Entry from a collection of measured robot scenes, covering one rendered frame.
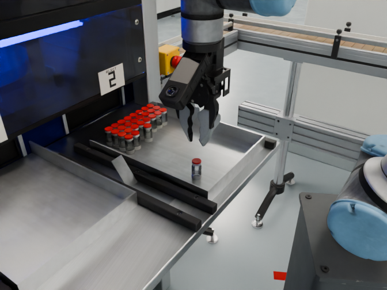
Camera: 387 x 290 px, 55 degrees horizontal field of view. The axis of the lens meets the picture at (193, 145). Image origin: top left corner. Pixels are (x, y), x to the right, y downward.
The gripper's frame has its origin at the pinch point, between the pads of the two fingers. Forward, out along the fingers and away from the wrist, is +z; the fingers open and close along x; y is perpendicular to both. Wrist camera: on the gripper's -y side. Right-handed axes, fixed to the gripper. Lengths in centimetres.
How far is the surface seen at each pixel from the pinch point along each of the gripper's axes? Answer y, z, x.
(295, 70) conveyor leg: 101, 20, 15
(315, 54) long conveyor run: 97, 10, 6
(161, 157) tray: 2.5, 10.1, 11.4
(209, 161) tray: 7.5, 10.1, 1.1
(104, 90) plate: 4.5, -1.8, 30.6
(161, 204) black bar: -12.3, 8.4, -0.5
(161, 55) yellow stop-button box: 28.9, -3.8, 31.7
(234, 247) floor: 61, 98, 18
